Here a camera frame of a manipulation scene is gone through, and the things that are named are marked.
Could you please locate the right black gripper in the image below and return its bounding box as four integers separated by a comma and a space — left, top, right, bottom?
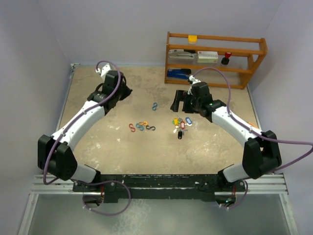
171, 90, 201, 114

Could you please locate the black S carabiner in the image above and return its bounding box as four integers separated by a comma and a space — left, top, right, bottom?
146, 125, 156, 131

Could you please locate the blue stapler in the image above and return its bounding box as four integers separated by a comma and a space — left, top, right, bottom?
166, 69, 192, 80

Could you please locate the grey stapler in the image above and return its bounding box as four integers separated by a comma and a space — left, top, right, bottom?
168, 49, 196, 60

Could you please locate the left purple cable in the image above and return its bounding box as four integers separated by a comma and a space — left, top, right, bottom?
43, 60, 132, 216

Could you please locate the white cardboard box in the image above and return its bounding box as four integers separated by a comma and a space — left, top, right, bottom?
197, 51, 219, 63

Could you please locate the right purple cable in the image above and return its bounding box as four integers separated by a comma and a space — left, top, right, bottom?
189, 67, 313, 210

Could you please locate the teal S carabiner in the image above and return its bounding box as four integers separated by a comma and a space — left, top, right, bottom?
136, 123, 144, 131

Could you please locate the red black stamp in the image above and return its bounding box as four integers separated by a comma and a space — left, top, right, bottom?
221, 52, 232, 65

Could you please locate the wooden shelf rack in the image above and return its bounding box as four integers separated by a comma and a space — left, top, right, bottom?
164, 32, 268, 89

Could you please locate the silver key red tag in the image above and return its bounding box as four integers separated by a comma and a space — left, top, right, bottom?
173, 126, 180, 133

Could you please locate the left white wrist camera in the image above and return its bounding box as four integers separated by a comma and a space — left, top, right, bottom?
95, 63, 111, 80

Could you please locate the blue S carabiner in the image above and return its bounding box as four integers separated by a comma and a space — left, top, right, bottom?
152, 102, 158, 111

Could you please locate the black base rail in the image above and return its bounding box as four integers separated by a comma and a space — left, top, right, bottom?
73, 173, 246, 203

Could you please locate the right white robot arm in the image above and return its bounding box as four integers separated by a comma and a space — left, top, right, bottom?
170, 90, 282, 191

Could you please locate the orange S carabiner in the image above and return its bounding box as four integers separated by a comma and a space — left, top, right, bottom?
138, 121, 148, 126

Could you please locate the orange packet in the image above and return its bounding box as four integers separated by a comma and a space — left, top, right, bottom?
248, 122, 258, 128

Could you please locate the purple cable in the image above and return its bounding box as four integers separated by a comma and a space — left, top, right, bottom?
43, 60, 132, 216
189, 67, 313, 210

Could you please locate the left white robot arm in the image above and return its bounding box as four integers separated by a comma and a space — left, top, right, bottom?
37, 70, 132, 192

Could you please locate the yellow lid jar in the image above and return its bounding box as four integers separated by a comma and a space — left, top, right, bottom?
187, 35, 198, 45

